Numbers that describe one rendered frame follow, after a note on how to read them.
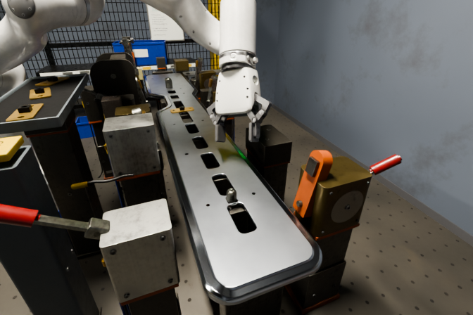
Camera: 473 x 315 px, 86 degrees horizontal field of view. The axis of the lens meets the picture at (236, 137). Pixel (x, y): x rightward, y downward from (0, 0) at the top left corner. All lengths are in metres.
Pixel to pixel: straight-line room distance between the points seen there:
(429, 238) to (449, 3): 1.48
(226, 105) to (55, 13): 0.44
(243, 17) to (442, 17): 1.67
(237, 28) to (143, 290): 0.51
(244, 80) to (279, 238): 0.32
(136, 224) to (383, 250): 0.72
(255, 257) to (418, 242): 0.67
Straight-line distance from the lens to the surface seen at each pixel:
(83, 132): 1.62
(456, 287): 0.93
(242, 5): 0.61
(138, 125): 0.57
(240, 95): 0.55
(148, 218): 0.40
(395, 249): 0.94
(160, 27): 1.91
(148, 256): 0.40
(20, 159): 0.47
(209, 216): 0.47
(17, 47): 0.90
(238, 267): 0.40
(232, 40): 0.58
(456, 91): 2.05
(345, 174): 0.51
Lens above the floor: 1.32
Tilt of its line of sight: 26 degrees down
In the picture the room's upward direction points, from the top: straight up
